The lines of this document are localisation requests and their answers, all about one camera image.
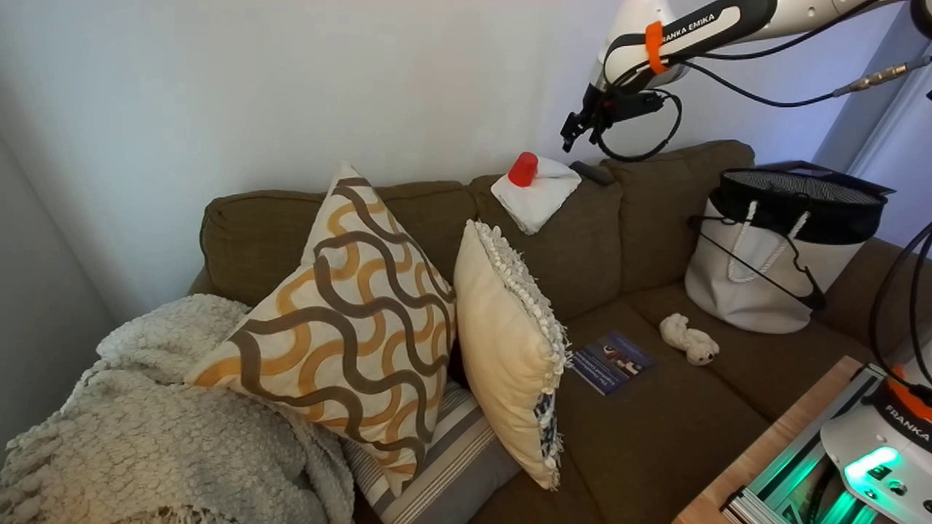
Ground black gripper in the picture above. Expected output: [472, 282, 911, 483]
[558, 84, 672, 155]

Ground grey braided cable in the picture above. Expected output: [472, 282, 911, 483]
[678, 52, 932, 112]

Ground cream knitted blanket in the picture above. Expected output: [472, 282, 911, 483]
[0, 292, 357, 524]

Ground blue white patterned fringed pillow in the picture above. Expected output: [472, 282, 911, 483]
[450, 218, 577, 491]

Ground black remote control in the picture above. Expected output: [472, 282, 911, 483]
[567, 160, 618, 190]

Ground brown fabric sofa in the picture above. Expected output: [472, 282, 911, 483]
[187, 141, 932, 524]

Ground brown yellow wave pattern pillow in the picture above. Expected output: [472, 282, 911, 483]
[184, 164, 461, 497]

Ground white plush bear toy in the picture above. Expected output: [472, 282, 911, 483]
[659, 311, 723, 371]

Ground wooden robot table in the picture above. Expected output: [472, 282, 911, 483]
[672, 352, 932, 524]

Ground grey striped pillow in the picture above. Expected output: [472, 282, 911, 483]
[343, 376, 520, 524]

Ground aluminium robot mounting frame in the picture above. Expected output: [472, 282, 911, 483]
[724, 372, 932, 524]

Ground white laundry bag black mesh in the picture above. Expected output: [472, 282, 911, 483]
[682, 157, 897, 339]

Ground blue paperback book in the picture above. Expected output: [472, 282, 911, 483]
[564, 330, 654, 398]

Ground white folded cloth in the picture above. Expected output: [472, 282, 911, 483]
[488, 152, 586, 238]

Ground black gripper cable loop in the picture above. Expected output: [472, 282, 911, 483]
[595, 88, 683, 167]

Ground red cup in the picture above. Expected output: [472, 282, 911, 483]
[507, 148, 541, 190]

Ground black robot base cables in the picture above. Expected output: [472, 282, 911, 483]
[868, 218, 932, 390]

